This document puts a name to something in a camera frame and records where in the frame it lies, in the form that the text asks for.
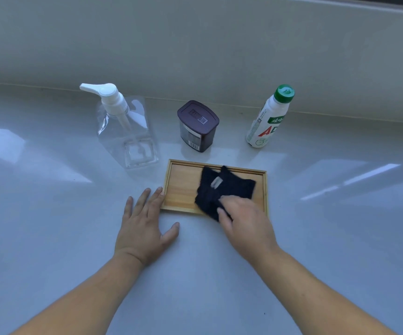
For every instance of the person's right hand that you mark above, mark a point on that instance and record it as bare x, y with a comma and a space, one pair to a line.
248, 228

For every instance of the person's left hand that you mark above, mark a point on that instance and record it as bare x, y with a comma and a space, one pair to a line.
140, 237

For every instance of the person's left little finger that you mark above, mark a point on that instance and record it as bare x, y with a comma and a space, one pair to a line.
128, 207

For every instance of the person's right fingers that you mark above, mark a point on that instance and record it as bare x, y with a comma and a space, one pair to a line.
225, 208

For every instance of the person's left thumb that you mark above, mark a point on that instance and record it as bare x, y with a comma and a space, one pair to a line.
172, 232

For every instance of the dark navy cloth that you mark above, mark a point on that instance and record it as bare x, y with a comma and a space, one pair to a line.
229, 186

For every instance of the person's left forearm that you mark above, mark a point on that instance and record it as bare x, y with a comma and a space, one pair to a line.
82, 300

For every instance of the person's right forearm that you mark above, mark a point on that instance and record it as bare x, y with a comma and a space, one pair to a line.
313, 300

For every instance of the wooden tray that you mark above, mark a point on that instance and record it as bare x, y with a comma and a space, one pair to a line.
184, 184

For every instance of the clear pump dispenser bottle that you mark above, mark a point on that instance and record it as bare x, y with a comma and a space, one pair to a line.
128, 136

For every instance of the dark purple lidded container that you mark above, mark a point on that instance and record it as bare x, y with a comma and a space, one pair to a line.
198, 123

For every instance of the white bottle with green cap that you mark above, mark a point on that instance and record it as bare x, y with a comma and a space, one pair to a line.
267, 122

